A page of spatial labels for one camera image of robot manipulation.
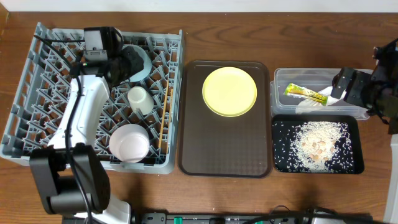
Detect yellow plate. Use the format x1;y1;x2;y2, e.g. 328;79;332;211
201;67;257;117

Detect grey plastic dishwasher rack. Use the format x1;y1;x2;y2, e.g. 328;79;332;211
1;24;185;174

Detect spilled rice and food scraps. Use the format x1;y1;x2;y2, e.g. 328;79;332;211
272;121;354;174

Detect white napkin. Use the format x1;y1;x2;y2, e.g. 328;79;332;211
296;86;346;111

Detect white bowl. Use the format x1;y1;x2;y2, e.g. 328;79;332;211
109;124;150;163

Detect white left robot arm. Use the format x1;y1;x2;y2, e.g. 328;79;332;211
29;27;144;223

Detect brown plastic serving tray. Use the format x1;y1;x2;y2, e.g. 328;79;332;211
178;60;272;178

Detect black plastic tray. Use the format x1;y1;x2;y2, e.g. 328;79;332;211
272;114;364;174

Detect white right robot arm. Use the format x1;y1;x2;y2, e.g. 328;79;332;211
331;39;397;223

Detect light blue bowl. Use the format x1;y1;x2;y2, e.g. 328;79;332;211
122;45;152;82

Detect white cup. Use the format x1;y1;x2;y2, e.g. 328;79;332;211
127;86;154;115

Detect yellow green snack wrapper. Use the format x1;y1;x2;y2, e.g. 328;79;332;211
284;83;326;106

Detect clear plastic bin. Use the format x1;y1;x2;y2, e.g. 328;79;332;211
270;68;369;120

